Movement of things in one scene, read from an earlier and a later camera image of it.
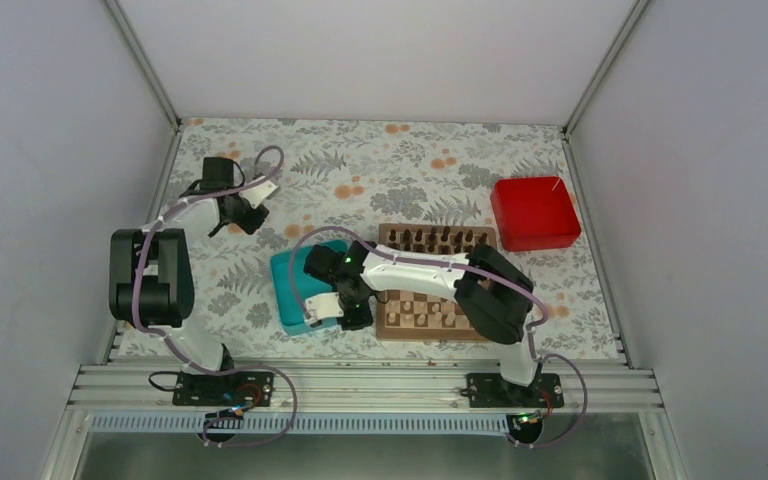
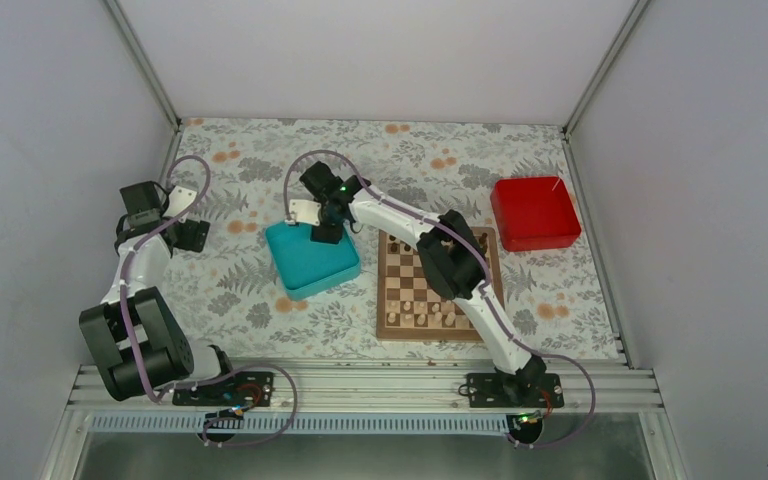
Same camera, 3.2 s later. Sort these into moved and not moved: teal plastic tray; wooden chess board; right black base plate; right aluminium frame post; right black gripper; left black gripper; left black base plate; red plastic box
Moved: left black gripper; right black gripper; teal plastic tray
Not moved: red plastic box; right aluminium frame post; wooden chess board; left black base plate; right black base plate
